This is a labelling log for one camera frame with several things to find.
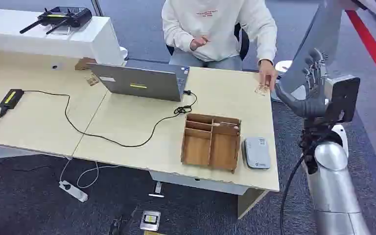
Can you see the person's right hand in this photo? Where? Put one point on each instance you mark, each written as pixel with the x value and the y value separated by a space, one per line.
pixel 199 42

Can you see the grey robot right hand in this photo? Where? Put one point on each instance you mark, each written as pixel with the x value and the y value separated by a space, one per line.
pixel 314 103

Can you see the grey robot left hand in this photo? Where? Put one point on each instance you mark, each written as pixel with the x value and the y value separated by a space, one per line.
pixel 116 227

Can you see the person's left hand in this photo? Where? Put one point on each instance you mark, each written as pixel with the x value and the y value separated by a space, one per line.
pixel 267 73

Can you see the wooden compartment box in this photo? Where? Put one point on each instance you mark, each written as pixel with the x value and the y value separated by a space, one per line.
pixel 212 146

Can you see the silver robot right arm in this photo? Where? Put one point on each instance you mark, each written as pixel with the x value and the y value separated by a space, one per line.
pixel 332 194

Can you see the person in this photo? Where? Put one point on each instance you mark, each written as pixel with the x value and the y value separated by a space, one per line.
pixel 214 29

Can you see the small silver box with screen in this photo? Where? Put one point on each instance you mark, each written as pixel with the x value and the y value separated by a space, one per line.
pixel 150 220

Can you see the white power strip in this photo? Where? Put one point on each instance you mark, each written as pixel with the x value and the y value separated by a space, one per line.
pixel 73 191

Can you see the grey tilted panel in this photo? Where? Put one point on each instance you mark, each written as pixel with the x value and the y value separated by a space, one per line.
pixel 317 35

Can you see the grey laptop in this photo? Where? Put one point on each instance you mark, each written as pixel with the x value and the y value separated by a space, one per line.
pixel 142 82

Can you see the grey flat card reader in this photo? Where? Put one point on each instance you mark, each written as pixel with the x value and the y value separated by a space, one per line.
pixel 256 153

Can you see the grey metal pole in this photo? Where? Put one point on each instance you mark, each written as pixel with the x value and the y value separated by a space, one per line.
pixel 96 7

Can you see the brown wooden block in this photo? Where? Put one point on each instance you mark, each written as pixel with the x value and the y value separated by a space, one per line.
pixel 84 64

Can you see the wooden desk leg panel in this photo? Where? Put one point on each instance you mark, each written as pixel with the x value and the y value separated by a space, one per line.
pixel 249 202

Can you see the white desk foot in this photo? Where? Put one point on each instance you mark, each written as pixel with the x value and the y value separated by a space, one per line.
pixel 16 152

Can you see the black remote controller with antennas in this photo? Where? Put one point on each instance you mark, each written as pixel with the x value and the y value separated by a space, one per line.
pixel 66 16

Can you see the white counter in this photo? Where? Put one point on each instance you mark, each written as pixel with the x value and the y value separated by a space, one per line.
pixel 45 40

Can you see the black power brick yellow label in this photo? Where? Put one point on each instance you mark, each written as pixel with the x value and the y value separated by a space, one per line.
pixel 11 99

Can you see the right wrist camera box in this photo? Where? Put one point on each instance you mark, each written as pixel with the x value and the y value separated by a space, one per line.
pixel 345 97

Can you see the white desk bracket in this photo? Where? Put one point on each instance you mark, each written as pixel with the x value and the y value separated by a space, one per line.
pixel 157 191

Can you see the white desk frame beam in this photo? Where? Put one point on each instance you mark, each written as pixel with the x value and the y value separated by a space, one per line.
pixel 201 183

